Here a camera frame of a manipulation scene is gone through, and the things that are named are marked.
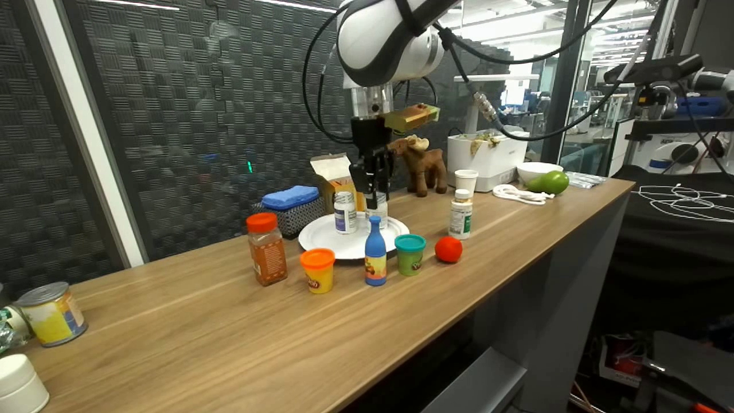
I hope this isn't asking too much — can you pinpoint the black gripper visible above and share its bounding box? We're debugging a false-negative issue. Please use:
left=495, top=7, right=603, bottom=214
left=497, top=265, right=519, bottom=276
left=348, top=115, right=397, bottom=212

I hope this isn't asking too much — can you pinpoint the pill bottle grey label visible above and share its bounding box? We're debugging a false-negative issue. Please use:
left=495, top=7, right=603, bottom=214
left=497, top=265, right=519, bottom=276
left=332, top=188, right=359, bottom=237

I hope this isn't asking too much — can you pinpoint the teal lid dough tub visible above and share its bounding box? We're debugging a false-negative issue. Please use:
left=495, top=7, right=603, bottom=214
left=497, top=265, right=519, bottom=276
left=392, top=233, right=428, bottom=278

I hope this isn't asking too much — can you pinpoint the pill bottle green label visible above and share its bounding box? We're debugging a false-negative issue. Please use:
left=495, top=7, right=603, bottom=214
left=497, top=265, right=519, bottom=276
left=448, top=186, right=478, bottom=241

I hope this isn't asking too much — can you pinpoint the orange lid dough tub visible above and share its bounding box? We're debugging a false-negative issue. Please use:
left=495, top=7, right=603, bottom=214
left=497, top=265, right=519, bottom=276
left=298, top=247, right=337, bottom=297

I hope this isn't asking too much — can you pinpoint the orange lid spice jar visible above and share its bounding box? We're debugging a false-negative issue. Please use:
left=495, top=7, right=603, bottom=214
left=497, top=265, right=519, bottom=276
left=244, top=209, right=291, bottom=290

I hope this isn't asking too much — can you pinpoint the white paper plate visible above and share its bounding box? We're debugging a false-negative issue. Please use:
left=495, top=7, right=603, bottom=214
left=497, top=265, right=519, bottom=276
left=296, top=209, right=413, bottom=265

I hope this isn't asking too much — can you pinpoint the green white small object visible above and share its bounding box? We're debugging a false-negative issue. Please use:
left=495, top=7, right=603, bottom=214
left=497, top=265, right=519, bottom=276
left=0, top=300, right=33, bottom=356

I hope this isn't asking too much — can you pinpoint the yellow tea bag box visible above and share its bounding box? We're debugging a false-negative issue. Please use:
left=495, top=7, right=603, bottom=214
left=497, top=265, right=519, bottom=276
left=307, top=151, right=366, bottom=214

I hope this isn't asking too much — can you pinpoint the brown moose plush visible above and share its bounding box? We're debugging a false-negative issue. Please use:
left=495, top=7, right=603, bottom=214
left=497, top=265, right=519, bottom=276
left=387, top=134, right=450, bottom=200

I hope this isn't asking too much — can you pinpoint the blue bowling pin bottle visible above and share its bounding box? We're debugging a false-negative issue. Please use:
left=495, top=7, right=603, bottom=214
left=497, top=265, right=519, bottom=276
left=363, top=214, right=389, bottom=290

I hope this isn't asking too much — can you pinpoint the blue sponge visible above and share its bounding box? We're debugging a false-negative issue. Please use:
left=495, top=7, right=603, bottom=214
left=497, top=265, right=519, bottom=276
left=260, top=183, right=323, bottom=214

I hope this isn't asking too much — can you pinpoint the dark grey foam block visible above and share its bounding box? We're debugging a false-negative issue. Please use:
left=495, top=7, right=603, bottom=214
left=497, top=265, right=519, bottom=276
left=270, top=200, right=330, bottom=240

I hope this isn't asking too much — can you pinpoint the white paper cup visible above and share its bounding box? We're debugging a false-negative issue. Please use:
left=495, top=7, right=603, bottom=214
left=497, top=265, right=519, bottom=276
left=452, top=169, right=482, bottom=196

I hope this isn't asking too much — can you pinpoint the orange ball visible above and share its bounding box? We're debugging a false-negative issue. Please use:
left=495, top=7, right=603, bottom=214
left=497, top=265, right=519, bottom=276
left=434, top=235, right=465, bottom=267

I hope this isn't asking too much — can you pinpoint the brown crumpled paper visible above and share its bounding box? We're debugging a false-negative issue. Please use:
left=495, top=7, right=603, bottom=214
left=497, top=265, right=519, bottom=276
left=465, top=131, right=503, bottom=151

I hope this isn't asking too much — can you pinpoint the white plastic appliance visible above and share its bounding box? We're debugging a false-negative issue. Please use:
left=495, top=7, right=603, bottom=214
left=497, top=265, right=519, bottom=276
left=445, top=127, right=533, bottom=196

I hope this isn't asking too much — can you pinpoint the white bowl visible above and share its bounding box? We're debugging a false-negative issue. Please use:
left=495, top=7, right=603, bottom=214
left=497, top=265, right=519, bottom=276
left=517, top=161, right=567, bottom=190

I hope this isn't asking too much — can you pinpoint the dark support column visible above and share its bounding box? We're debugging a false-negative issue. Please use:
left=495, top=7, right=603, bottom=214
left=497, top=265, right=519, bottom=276
left=536, top=0, right=593, bottom=166

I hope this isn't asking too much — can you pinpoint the black side desk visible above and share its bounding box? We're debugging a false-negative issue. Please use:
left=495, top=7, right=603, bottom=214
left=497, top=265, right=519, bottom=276
left=593, top=164, right=734, bottom=343

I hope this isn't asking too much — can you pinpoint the white round tub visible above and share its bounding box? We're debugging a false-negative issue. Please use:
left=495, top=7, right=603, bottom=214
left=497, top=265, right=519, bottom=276
left=0, top=351, right=52, bottom=413

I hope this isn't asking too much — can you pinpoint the black looped cable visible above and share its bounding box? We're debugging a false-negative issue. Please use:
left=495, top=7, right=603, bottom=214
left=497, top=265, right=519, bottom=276
left=301, top=4, right=356, bottom=150

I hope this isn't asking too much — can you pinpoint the white cable bundle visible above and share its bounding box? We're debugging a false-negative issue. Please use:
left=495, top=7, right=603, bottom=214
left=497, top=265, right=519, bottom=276
left=491, top=181, right=558, bottom=209

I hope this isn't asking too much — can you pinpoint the white wall frame strip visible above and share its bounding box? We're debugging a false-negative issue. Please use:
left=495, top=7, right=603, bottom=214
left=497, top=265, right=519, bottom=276
left=28, top=0, right=148, bottom=271

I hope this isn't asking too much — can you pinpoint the black camera on stand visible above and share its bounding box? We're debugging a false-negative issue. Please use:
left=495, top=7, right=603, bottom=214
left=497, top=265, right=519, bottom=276
left=601, top=48, right=708, bottom=110

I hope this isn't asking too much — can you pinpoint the white rope coil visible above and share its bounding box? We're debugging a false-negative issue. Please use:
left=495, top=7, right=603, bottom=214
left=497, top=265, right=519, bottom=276
left=630, top=181, right=734, bottom=229

